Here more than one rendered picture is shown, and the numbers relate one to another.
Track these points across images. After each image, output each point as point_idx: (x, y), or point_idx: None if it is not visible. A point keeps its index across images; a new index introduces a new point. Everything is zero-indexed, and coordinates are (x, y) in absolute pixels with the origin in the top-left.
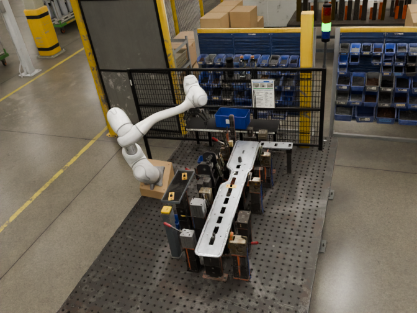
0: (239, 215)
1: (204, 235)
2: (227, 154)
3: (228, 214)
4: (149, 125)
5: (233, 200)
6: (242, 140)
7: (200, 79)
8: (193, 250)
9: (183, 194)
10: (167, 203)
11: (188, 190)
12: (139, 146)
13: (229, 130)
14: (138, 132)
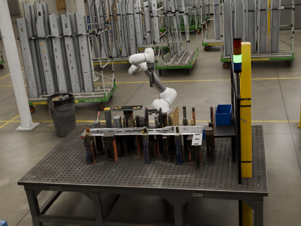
0: (110, 133)
1: (98, 129)
2: (182, 125)
3: (114, 132)
4: (135, 67)
5: (128, 132)
6: (202, 127)
7: (233, 77)
8: None
9: (126, 114)
10: None
11: None
12: (167, 91)
13: (214, 119)
14: (131, 68)
